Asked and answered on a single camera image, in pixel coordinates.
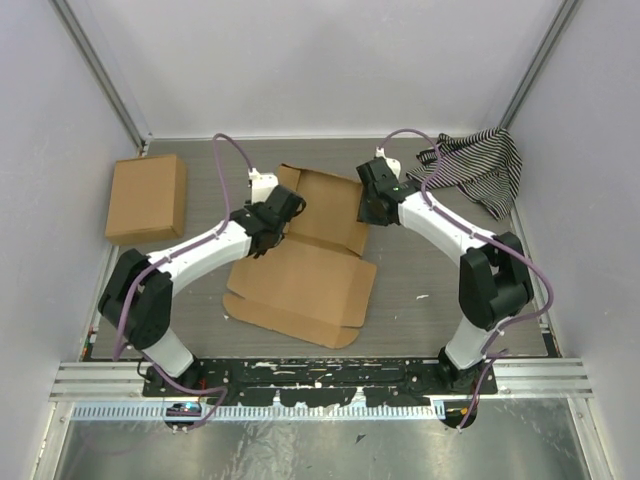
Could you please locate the brown cardboard box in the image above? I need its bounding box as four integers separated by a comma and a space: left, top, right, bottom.
223, 164, 377, 349
105, 154, 187, 246

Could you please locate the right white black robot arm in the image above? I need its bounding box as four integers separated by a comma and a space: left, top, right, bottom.
356, 154, 533, 395

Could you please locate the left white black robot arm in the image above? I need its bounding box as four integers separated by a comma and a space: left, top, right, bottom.
98, 185, 306, 397

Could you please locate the black white striped cloth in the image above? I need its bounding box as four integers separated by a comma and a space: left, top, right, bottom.
406, 128, 523, 221

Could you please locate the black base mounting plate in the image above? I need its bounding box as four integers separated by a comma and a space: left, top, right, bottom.
140, 355, 499, 407

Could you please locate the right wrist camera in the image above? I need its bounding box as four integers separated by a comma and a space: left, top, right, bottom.
375, 147, 402, 179

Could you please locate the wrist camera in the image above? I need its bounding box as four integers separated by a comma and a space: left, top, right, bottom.
375, 147, 402, 179
248, 168, 279, 204

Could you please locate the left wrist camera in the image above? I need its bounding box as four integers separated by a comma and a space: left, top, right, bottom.
248, 168, 279, 204

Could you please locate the white slotted cable duct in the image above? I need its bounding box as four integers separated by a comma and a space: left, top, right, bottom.
70, 400, 445, 422

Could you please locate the aluminium front rail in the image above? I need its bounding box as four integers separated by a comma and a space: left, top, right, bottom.
50, 357, 593, 404

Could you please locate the left aluminium corner post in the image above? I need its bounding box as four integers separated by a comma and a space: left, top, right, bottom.
49, 0, 148, 153

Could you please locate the aluminium corner post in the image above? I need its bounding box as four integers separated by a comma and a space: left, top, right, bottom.
49, 0, 148, 153
499, 0, 582, 130

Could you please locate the right aluminium corner post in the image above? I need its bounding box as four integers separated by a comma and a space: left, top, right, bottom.
499, 0, 582, 130

